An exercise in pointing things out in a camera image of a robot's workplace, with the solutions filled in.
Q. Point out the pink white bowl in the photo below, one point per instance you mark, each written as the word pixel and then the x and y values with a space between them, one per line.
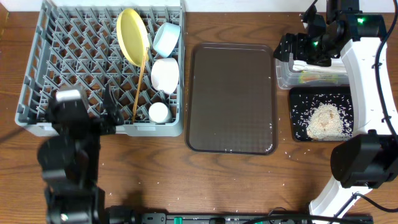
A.
pixel 165 75

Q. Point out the crumpled white plastic wrapper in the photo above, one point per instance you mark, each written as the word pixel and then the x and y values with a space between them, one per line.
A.
pixel 337 66

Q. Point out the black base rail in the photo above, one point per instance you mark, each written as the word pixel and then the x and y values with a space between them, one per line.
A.
pixel 122 214

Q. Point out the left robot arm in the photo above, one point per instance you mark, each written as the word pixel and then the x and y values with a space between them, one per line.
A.
pixel 70 160

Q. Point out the black waste tray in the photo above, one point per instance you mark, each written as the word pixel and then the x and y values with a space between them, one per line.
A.
pixel 303 101

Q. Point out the wooden chopstick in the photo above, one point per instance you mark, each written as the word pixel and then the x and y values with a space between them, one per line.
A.
pixel 142 70

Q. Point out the grey plastic dishwasher rack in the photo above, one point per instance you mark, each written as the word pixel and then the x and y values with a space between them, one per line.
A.
pixel 77 46

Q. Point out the clear plastic waste container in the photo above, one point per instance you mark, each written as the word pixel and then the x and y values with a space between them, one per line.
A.
pixel 296 73

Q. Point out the yellow plate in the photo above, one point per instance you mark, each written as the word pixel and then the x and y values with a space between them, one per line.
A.
pixel 132 36

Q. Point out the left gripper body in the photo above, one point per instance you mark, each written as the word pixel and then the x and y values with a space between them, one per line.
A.
pixel 101 127

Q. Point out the light blue bowl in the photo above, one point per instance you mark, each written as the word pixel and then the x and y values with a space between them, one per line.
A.
pixel 166 39

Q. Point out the pile of rice waste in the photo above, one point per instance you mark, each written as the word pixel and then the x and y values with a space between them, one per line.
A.
pixel 325 124

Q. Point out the white plastic cup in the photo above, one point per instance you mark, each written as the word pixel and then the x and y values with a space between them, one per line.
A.
pixel 159 113

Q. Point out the dark brown serving tray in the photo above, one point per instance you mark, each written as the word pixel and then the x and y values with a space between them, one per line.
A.
pixel 232 105

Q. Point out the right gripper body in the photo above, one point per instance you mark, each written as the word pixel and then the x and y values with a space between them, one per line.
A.
pixel 313 50

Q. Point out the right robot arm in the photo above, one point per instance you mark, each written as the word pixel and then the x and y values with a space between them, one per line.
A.
pixel 369 159

